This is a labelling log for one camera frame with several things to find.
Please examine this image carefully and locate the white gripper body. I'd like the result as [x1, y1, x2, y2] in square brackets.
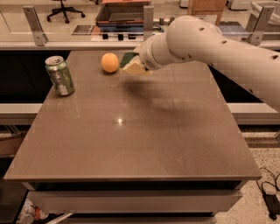
[138, 36, 163, 70]

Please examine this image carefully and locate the green and yellow sponge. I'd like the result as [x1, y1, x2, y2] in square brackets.
[120, 52, 137, 68]

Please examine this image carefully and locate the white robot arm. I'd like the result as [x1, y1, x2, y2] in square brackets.
[122, 16, 280, 111]

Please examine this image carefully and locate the orange fruit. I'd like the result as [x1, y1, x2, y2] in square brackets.
[101, 52, 119, 73]

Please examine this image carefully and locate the orange and grey tray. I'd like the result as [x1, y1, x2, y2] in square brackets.
[95, 0, 151, 25]

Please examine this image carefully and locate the cardboard box with label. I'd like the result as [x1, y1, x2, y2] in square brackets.
[187, 0, 227, 25]

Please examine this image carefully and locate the green soda can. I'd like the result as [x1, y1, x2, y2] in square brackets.
[45, 56, 74, 96]

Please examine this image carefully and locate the black office chair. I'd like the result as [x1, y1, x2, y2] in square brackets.
[46, 0, 86, 24]

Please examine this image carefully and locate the middle metal railing post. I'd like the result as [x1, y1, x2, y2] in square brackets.
[143, 5, 154, 40]

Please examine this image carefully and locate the metal railing post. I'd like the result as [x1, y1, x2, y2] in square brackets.
[23, 6, 47, 46]
[143, 5, 154, 40]
[246, 6, 274, 46]

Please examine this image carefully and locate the left metal railing post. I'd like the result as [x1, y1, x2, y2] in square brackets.
[23, 6, 47, 46]

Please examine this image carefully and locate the right metal railing post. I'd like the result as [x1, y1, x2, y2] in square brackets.
[246, 6, 274, 46]

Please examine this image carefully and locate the black power adapter with cable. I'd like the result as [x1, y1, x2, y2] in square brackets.
[256, 167, 280, 221]

